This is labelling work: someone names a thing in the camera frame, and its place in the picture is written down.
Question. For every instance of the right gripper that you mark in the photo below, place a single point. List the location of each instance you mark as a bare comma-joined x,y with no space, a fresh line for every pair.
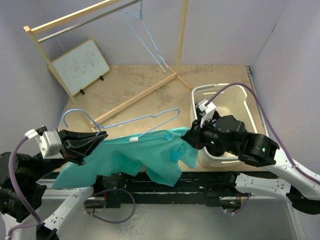
195,139

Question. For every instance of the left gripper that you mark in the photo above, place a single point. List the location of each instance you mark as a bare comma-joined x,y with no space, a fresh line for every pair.
75,144

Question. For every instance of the blue hanger of teal shirt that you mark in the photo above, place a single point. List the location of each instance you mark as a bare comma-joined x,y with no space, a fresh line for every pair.
132,139

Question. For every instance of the teal t shirt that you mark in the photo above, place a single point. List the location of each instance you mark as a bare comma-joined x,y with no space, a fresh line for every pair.
158,151

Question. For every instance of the blue hanger of black shirt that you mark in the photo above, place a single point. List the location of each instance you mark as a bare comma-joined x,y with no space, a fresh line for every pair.
134,18

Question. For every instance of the black t shirt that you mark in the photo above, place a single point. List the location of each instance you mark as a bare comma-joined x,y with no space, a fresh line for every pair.
215,117

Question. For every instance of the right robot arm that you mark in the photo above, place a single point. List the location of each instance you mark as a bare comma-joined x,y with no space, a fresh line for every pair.
295,183

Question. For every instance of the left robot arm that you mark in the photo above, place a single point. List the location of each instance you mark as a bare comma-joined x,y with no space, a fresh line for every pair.
21,194

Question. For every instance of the white laundry basket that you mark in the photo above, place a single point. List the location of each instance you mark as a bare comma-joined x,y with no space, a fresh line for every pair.
232,101

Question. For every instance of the small whiteboard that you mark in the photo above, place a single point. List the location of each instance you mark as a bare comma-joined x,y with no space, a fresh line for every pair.
81,66

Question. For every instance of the wooden clothes rack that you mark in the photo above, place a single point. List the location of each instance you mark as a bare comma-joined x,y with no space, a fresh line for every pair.
171,75

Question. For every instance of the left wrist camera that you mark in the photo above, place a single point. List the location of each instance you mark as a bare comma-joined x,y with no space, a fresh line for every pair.
49,142

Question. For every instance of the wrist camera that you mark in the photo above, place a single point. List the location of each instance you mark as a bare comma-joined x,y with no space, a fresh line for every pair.
49,142
204,111

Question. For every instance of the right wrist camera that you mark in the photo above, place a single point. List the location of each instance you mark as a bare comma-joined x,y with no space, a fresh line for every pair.
204,111

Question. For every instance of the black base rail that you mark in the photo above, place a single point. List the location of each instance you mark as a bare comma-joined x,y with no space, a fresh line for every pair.
212,189

